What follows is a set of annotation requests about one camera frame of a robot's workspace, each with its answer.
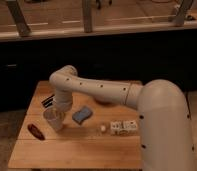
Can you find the white patterned box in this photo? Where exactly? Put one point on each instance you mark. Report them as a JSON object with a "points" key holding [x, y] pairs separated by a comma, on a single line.
{"points": [[126, 127]]}

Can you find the dark red oblong object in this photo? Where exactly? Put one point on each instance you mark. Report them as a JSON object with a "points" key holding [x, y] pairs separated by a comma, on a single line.
{"points": [[35, 132]]}

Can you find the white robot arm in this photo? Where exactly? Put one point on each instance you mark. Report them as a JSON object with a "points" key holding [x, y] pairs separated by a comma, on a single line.
{"points": [[164, 118]]}

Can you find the white ceramic cup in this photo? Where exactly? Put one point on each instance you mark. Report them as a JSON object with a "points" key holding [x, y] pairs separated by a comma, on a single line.
{"points": [[54, 118]]}

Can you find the black rectangular object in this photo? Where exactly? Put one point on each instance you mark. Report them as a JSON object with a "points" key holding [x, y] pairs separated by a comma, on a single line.
{"points": [[47, 102]]}

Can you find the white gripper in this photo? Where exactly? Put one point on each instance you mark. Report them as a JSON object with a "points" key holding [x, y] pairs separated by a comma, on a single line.
{"points": [[63, 101]]}

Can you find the blue sponge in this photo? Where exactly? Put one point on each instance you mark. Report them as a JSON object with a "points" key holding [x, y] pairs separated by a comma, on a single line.
{"points": [[80, 116]]}

